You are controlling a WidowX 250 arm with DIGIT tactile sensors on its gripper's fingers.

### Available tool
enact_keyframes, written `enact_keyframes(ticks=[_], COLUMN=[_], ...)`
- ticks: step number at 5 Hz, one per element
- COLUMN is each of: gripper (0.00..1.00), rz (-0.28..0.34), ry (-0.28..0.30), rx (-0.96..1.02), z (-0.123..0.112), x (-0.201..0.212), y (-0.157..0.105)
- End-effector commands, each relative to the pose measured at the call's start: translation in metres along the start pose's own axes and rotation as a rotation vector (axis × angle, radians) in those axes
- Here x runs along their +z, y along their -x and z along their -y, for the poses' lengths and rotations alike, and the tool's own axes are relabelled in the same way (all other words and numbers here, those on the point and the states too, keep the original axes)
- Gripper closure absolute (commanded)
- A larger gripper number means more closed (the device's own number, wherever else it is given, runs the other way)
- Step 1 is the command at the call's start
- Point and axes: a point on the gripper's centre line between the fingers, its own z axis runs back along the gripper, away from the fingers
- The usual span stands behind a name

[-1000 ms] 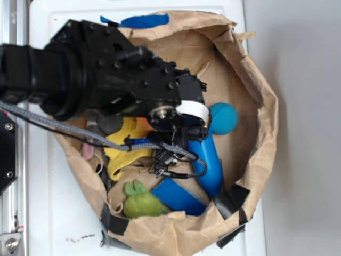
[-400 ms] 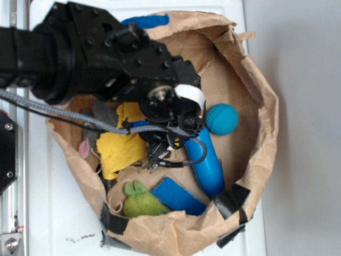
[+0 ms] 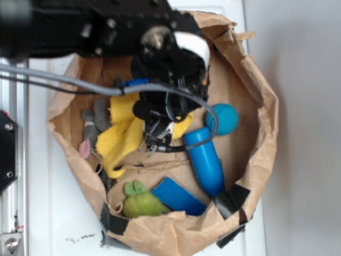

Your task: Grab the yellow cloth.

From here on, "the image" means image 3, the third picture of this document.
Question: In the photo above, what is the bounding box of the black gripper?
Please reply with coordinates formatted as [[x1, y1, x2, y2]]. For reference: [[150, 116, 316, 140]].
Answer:
[[130, 10, 210, 123]]

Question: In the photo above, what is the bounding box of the yellow cloth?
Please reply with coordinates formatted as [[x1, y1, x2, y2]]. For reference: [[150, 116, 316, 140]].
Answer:
[[95, 95, 194, 179]]

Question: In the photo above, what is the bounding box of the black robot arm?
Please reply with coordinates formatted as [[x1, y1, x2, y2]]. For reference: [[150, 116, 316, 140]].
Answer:
[[1, 1, 209, 120]]

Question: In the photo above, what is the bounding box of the grey plush mouse toy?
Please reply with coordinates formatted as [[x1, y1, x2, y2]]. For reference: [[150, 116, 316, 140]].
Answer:
[[78, 99, 111, 159]]

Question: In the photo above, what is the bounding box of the blue textured ball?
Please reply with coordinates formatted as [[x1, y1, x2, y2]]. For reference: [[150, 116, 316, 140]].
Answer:
[[204, 103, 239, 136]]

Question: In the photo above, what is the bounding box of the brown paper bag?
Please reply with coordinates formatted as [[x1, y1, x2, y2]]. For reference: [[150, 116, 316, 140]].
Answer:
[[47, 12, 279, 255]]

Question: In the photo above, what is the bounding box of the blue plastic bottle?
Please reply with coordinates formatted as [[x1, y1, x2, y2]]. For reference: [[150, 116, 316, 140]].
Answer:
[[188, 141, 224, 197]]

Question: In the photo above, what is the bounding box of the blue sponge block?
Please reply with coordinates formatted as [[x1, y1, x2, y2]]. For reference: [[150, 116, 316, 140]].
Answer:
[[151, 177, 207, 217]]

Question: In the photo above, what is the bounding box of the green plush toy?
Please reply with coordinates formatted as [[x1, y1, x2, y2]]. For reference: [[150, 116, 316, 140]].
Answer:
[[123, 180, 168, 219]]

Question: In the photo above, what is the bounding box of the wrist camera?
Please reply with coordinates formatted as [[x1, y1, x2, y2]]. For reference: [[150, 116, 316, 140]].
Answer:
[[174, 31, 210, 69]]

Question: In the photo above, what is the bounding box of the grey braided cable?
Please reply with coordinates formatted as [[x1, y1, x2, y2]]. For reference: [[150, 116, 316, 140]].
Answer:
[[0, 63, 220, 153]]

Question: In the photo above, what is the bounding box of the aluminium frame rail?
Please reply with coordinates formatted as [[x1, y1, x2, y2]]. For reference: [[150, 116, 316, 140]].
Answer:
[[1, 71, 28, 255]]

